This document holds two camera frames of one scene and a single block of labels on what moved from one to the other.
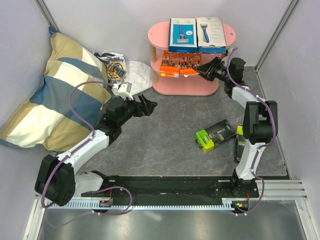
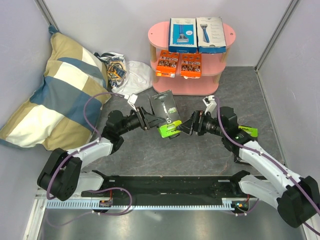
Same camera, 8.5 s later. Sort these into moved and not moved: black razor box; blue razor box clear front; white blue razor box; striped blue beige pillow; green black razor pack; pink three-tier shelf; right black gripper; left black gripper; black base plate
Moved: right black gripper; green black razor pack; left black gripper
Not moved: white blue razor box; pink three-tier shelf; black razor box; striped blue beige pillow; blue razor box clear front; black base plate
